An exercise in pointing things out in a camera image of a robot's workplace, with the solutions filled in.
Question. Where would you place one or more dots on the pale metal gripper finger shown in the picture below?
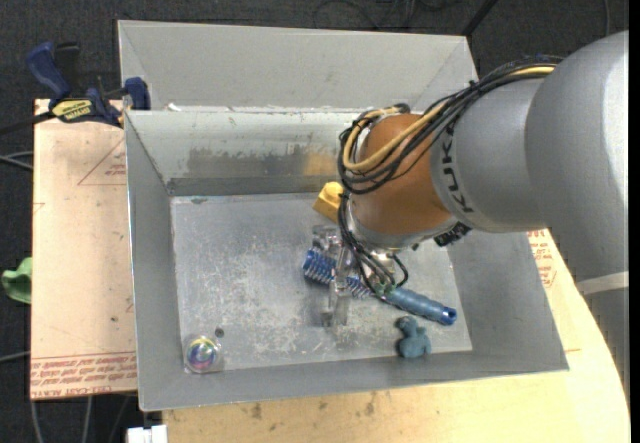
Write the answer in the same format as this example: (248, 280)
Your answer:
(338, 306)
(327, 238)

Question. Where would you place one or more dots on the yellow block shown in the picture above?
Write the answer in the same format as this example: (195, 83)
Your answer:
(327, 201)

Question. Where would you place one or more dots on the blue-green toy animal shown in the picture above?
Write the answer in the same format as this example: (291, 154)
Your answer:
(413, 341)

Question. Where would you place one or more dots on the grey metal bin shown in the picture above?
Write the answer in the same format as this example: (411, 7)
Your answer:
(250, 271)

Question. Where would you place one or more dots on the iridescent clear ball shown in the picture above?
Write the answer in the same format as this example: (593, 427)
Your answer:
(202, 354)

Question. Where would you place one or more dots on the brown cardboard board, red print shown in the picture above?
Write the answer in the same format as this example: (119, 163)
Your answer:
(80, 241)

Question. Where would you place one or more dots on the black cylinder on white bracket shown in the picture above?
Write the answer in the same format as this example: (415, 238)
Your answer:
(452, 235)

